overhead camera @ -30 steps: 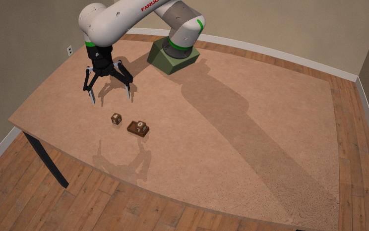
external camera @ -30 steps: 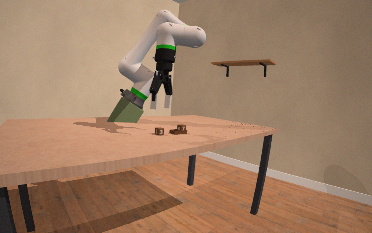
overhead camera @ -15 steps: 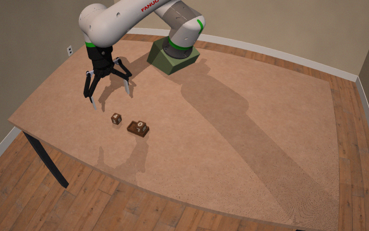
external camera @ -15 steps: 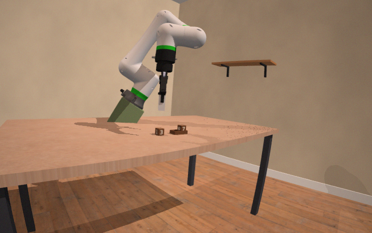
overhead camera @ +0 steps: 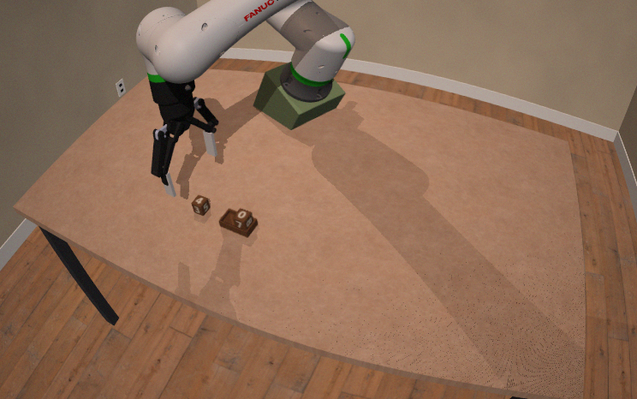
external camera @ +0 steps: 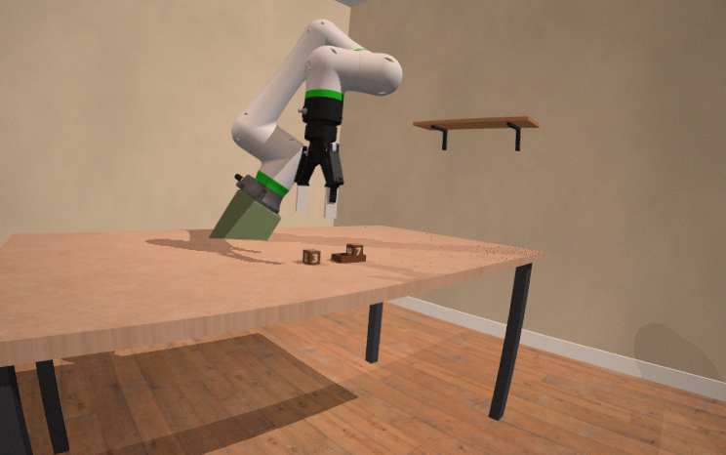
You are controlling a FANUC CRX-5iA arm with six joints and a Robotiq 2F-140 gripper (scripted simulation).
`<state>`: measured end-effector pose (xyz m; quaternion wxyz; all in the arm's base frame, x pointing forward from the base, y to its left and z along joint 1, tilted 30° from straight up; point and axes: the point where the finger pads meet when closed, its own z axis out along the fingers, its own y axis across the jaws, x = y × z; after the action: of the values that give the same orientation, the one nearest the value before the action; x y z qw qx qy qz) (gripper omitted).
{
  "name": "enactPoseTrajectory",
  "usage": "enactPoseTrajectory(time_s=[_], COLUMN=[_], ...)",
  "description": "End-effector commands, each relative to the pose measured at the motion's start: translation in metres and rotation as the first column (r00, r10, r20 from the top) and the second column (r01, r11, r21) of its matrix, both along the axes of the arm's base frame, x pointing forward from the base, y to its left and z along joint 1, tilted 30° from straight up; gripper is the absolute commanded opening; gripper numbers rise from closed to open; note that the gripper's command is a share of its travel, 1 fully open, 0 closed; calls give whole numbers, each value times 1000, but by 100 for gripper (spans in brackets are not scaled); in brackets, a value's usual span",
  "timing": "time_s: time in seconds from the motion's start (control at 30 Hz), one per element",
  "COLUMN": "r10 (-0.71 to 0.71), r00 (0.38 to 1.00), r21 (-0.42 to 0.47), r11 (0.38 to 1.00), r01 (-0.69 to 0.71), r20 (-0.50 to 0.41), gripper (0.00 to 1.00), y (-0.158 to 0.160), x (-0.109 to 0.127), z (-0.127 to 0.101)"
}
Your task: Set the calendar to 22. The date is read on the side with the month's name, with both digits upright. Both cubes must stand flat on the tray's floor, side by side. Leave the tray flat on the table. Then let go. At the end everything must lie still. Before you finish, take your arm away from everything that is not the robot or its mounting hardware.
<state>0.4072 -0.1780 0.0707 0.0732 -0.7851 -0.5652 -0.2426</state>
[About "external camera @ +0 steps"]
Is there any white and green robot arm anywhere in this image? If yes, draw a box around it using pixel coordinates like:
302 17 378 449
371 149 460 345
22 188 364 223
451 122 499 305
231 20 403 214

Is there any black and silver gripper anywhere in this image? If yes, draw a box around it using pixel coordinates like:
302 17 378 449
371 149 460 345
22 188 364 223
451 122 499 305
294 123 344 219

